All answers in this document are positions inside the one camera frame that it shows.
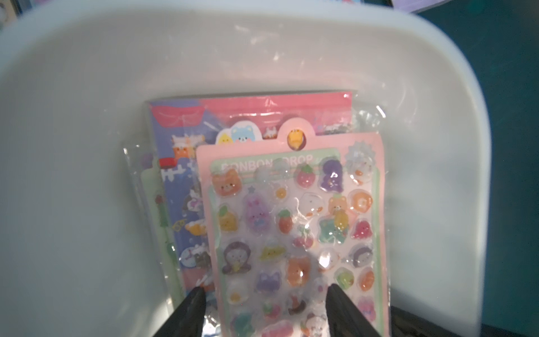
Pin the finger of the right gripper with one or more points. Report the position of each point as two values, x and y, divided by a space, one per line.
404 324

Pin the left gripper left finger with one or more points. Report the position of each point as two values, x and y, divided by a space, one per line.
187 320

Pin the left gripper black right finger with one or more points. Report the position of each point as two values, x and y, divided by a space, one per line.
344 318

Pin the pink bonbon drop sticker sheet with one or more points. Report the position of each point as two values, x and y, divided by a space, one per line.
289 217

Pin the pink blue cat sticker sheet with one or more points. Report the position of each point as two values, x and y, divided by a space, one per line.
179 126

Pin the white plastic storage box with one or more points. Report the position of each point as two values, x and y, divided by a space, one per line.
76 257

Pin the purple sticker sheet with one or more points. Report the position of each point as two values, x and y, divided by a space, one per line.
415 6

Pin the pale green sticker sheet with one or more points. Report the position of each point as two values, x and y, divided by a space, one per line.
154 204

